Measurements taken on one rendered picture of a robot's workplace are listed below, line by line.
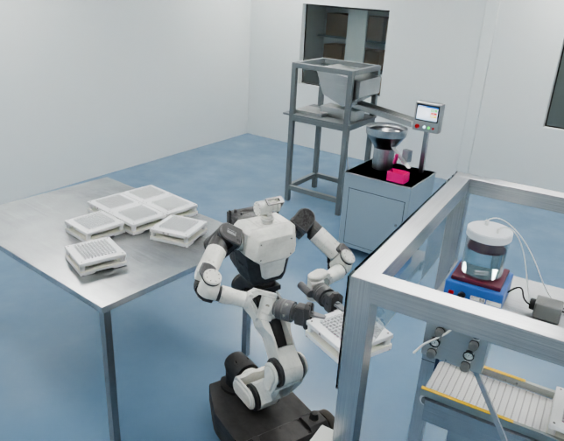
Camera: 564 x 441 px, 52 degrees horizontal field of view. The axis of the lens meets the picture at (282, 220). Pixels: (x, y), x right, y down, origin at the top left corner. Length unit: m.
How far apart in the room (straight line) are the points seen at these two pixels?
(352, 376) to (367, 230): 3.62
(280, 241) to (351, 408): 1.19
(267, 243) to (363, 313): 1.21
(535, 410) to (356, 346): 1.14
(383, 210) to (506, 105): 2.79
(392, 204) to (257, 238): 2.50
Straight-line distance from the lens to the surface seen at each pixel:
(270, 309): 2.39
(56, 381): 3.81
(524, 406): 2.49
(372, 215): 5.04
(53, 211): 3.91
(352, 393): 1.59
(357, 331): 1.47
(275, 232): 2.61
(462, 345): 2.17
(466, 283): 2.13
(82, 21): 6.78
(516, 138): 7.33
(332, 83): 5.90
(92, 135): 7.00
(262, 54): 8.76
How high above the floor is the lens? 2.30
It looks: 23 degrees down
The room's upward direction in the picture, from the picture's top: 3 degrees clockwise
